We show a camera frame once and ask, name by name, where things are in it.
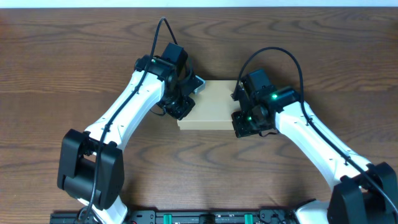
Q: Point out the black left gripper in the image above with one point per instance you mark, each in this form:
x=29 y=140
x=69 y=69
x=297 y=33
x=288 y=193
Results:
x=181 y=107

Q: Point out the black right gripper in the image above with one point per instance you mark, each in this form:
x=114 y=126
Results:
x=241 y=125

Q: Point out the brown cardboard box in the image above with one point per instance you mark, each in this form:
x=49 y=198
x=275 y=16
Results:
x=213 y=108

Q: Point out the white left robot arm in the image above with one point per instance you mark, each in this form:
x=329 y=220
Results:
x=91 y=166

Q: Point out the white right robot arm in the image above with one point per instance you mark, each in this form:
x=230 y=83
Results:
x=361 y=191

